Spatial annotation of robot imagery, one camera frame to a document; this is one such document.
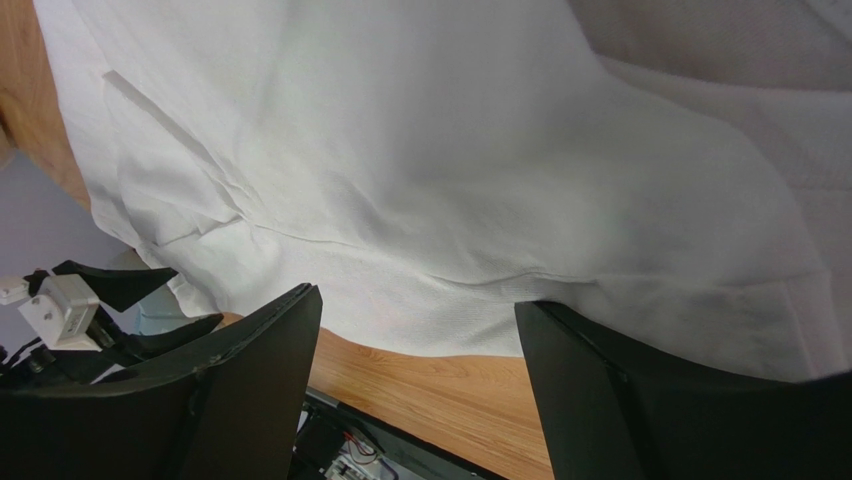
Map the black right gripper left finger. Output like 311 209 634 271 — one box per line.
1 284 323 479

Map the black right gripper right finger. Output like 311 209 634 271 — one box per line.
515 302 851 479

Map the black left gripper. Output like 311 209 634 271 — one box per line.
1 260 224 391

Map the white t-shirt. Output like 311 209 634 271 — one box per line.
35 1 851 381

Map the light blue plastic object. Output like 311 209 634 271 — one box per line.
107 249 196 336

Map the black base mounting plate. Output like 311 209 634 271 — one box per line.
287 388 501 479

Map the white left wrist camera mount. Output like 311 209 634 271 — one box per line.
1 274 102 352

